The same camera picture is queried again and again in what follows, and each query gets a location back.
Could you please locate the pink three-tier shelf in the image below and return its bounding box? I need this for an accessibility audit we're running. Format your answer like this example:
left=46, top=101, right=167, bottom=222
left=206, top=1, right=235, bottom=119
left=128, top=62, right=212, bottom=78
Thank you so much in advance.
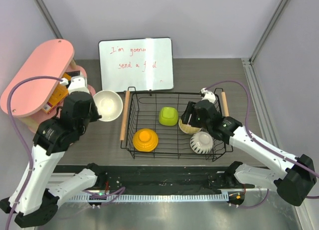
left=0, top=39, right=87, bottom=133

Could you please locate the yellow orange book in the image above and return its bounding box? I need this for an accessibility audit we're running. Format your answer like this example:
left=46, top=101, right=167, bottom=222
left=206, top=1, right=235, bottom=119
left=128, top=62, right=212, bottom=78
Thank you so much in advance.
left=42, top=73, right=71, bottom=114

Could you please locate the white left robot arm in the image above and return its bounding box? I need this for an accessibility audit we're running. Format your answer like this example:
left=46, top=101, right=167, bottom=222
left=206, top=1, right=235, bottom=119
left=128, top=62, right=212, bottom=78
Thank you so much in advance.
left=0, top=91, right=106, bottom=229

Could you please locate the yellow dotted white bowl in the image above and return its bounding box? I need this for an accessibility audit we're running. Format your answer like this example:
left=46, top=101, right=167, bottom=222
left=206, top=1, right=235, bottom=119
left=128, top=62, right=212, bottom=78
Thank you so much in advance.
left=178, top=118, right=201, bottom=135

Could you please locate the black wire dish rack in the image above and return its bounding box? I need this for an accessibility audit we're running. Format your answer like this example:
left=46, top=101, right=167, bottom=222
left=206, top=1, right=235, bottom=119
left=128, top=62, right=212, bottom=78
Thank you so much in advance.
left=121, top=90, right=233, bottom=162

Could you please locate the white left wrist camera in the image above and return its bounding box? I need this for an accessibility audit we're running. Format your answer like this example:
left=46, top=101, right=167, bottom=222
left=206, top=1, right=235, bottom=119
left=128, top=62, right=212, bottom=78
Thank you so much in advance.
left=59, top=76, right=90, bottom=94

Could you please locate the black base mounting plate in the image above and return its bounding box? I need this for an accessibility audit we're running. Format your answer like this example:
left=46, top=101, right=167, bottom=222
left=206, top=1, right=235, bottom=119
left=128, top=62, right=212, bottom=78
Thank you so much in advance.
left=101, top=166, right=254, bottom=192

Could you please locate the whiteboard with red writing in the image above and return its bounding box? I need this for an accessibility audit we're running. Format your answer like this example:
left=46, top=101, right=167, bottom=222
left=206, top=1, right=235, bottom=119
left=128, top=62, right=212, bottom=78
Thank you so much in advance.
left=98, top=37, right=174, bottom=92

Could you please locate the orange yellow ribbed bowl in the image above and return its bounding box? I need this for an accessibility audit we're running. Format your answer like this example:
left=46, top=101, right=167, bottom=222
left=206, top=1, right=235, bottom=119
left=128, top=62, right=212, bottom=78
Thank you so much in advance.
left=133, top=128, right=159, bottom=152

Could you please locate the white striped bowl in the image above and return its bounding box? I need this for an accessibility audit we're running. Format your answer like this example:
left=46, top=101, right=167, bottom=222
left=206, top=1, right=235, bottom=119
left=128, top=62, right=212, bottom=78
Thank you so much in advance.
left=190, top=131, right=214, bottom=154

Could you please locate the dark purple book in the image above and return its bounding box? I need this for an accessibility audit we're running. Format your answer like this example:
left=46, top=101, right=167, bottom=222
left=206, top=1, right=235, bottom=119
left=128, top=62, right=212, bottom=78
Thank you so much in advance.
left=65, top=70, right=81, bottom=77

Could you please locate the white slotted cable duct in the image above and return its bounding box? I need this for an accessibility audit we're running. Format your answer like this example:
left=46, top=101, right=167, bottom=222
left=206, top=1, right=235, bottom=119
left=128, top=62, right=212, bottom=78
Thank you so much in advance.
left=68, top=192, right=229, bottom=203

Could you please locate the green square bowl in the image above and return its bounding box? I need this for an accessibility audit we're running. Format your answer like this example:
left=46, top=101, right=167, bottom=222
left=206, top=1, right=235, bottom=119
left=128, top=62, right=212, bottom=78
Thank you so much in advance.
left=159, top=107, right=178, bottom=126

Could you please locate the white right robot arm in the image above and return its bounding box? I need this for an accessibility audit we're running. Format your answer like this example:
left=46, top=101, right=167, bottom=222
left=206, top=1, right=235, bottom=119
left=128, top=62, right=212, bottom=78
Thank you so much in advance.
left=181, top=99, right=318, bottom=206

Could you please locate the beige floral ceramic bowl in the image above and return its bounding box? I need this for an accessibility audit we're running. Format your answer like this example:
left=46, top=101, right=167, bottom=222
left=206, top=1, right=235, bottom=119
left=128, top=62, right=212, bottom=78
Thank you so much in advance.
left=93, top=90, right=123, bottom=122

